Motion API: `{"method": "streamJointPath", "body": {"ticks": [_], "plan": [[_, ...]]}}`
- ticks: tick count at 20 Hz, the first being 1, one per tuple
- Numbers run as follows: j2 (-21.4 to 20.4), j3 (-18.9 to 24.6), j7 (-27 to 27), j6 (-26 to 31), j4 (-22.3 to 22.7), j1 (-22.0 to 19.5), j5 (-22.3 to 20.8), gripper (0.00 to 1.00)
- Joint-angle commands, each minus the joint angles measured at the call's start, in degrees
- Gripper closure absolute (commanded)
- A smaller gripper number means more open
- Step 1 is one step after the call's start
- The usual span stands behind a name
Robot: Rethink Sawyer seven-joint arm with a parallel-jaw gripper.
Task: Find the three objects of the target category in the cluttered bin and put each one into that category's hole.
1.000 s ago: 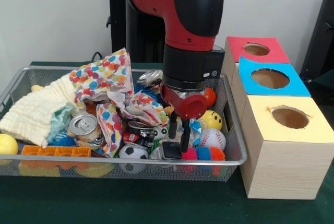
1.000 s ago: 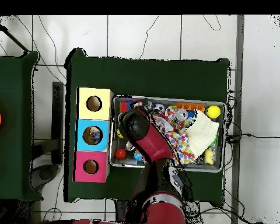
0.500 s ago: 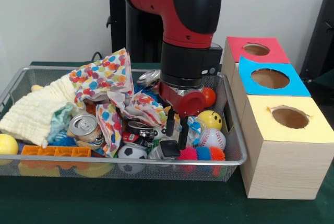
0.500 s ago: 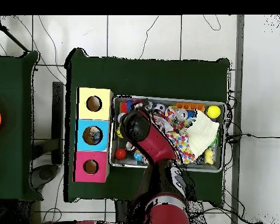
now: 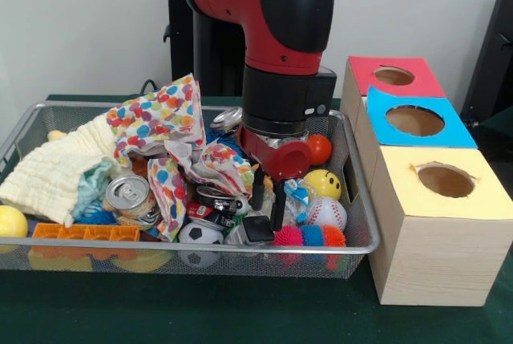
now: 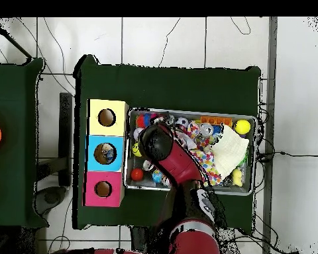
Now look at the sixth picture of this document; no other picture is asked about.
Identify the large polka dot cloth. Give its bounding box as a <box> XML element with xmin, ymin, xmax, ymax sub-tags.
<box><xmin>189</xmin><ymin>136</ymin><xmax>223</xmax><ymax>185</ymax></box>

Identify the wooden box with three holes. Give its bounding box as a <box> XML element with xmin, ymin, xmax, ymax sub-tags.
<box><xmin>84</xmin><ymin>99</ymin><xmax>130</xmax><ymax>208</ymax></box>

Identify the shallow clear bin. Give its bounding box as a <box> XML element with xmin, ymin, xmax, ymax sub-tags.
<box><xmin>123</xmin><ymin>107</ymin><xmax>258</xmax><ymax>196</ymax></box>

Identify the yellow smiley ball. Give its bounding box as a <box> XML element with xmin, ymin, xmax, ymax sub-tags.
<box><xmin>131</xmin><ymin>142</ymin><xmax>143</xmax><ymax>159</ymax></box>

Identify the rainbow spiky toy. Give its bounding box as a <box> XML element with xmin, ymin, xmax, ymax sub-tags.
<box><xmin>135</xmin><ymin>113</ymin><xmax>159</xmax><ymax>129</ymax></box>

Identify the black and white soccer ball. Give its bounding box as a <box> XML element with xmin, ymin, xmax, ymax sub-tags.
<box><xmin>176</xmin><ymin>116</ymin><xmax>191</xmax><ymax>130</ymax></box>

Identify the red ball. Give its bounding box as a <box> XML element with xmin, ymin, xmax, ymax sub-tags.
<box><xmin>131</xmin><ymin>167</ymin><xmax>145</xmax><ymax>182</ymax></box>

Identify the crushed silver can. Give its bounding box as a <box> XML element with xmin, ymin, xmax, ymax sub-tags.
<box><xmin>199</xmin><ymin>122</ymin><xmax>216</xmax><ymax>138</ymax></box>

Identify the cream muslin cloth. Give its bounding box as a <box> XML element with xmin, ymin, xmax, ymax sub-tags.
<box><xmin>211</xmin><ymin>124</ymin><xmax>250</xmax><ymax>178</ymax></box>

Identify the yellow rubber duck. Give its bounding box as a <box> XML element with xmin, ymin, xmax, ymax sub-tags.
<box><xmin>231</xmin><ymin>168</ymin><xmax>244</xmax><ymax>187</ymax></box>

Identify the black flat panel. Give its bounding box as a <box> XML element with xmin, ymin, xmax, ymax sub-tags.
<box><xmin>58</xmin><ymin>92</ymin><xmax>74</xmax><ymax>187</ymax></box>

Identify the grey floor stand base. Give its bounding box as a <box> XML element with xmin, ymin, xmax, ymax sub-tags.
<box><xmin>34</xmin><ymin>157</ymin><xmax>70</xmax><ymax>215</ymax></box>

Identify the green covered side table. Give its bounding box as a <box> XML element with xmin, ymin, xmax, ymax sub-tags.
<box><xmin>0</xmin><ymin>58</ymin><xmax>46</xmax><ymax>228</ymax></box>

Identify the black floor cable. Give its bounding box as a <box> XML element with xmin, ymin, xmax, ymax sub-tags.
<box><xmin>256</xmin><ymin>149</ymin><xmax>318</xmax><ymax>163</ymax></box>

